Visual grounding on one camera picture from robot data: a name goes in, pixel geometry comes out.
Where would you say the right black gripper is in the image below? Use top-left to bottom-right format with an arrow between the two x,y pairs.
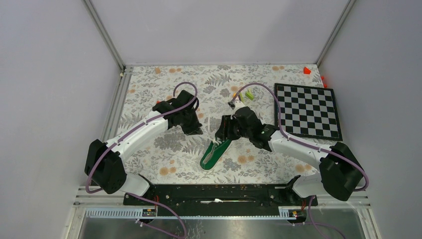
214,115 -> 252,141

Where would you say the white shoelace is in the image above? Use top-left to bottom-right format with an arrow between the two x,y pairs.
206,117 -> 222,145

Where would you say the green white sneaker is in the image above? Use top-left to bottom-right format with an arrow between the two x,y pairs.
200,139 -> 231,171

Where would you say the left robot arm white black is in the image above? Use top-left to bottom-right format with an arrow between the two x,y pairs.
84,90 -> 203,205

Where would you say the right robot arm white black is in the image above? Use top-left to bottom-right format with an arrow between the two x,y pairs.
215,107 -> 369,205

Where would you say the lime green block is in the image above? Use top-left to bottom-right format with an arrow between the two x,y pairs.
238,90 -> 255,102

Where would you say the floral patterned table mat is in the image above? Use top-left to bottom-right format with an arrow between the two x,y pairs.
117,65 -> 324,184

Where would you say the black white checkerboard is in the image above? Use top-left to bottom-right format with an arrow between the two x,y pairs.
274,83 -> 343,141

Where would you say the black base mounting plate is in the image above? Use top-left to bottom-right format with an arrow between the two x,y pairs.
123,184 -> 317,217

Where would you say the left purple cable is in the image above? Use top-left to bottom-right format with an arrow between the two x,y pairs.
86,82 -> 199,239

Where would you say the purple cable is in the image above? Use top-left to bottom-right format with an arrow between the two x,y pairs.
86,82 -> 199,239
228,82 -> 370,239

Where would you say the aluminium frame rail front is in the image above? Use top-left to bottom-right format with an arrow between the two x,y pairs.
71,185 -> 370,221

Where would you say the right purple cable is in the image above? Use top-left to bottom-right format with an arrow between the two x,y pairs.
228,82 -> 370,239

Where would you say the left aluminium corner post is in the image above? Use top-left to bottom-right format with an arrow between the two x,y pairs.
82,0 -> 126,72

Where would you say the aluminium corner post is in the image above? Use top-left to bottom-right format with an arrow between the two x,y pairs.
82,0 -> 126,72
315,0 -> 357,67

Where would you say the right aluminium corner post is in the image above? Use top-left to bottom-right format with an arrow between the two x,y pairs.
315,0 -> 357,67

